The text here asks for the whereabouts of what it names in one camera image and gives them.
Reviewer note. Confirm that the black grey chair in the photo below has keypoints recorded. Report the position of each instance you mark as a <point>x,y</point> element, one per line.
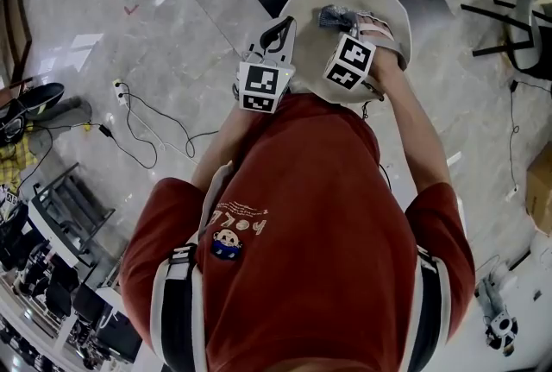
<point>524,38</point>

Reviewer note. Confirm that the black metal rack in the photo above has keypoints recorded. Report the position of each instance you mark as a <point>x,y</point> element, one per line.
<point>64,210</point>

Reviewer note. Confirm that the person's red shirt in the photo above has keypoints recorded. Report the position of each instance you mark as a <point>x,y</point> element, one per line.
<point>302,232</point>

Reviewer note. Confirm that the brown wooden bench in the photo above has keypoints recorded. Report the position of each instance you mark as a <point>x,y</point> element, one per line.
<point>17,29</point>

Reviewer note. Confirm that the person's right hand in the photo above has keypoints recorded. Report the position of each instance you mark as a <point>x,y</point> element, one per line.
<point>376,30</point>

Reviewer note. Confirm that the white power strip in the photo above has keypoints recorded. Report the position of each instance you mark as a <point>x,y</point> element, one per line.
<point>118,90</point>

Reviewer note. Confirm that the person's right forearm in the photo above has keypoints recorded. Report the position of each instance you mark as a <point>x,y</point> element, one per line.
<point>414,128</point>

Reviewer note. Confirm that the cardboard box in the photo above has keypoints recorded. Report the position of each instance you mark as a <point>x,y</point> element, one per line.
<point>541,193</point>

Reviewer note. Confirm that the grey white device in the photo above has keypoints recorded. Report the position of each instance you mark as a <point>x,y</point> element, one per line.
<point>502,325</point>

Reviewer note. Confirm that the white plug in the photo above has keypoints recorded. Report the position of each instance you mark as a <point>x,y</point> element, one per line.
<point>512,193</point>

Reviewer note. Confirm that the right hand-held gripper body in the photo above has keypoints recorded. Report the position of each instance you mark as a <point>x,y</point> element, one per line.
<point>349,61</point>

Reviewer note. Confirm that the grey cleaning cloth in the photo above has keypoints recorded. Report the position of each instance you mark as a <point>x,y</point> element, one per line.
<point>334,18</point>

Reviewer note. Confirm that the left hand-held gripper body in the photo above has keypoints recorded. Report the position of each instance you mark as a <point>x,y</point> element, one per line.
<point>261,81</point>

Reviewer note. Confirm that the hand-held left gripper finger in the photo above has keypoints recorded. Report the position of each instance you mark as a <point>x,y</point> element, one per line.
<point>289,53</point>
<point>254,47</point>

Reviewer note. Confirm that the person's left forearm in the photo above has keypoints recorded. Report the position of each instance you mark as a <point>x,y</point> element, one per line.
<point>220,150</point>

